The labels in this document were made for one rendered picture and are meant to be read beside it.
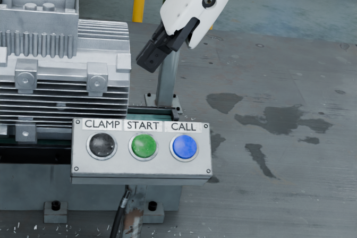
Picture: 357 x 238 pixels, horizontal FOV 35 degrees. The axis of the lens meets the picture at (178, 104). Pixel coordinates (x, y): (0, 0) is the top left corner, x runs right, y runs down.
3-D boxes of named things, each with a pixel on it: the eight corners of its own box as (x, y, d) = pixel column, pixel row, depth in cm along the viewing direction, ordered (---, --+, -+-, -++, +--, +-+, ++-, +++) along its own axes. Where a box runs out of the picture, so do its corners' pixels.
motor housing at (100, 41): (-9, 159, 87) (-13, 44, 77) (4, 97, 103) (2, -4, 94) (123, 162, 91) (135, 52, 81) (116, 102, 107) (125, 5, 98)
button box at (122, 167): (69, 185, 71) (70, 173, 66) (71, 130, 73) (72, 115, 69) (204, 186, 74) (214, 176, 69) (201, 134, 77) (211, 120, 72)
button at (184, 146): (170, 161, 70) (173, 157, 69) (170, 138, 71) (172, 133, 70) (194, 162, 71) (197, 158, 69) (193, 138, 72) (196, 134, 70)
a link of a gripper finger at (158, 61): (181, 47, 82) (154, 82, 84) (178, 38, 85) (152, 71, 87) (164, 35, 81) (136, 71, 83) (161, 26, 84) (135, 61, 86)
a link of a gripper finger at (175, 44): (187, 48, 78) (167, 55, 83) (207, 1, 80) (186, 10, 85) (180, 43, 77) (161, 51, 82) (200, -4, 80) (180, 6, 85)
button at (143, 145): (130, 160, 69) (132, 156, 68) (129, 137, 70) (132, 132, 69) (154, 161, 70) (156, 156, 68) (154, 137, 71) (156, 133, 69)
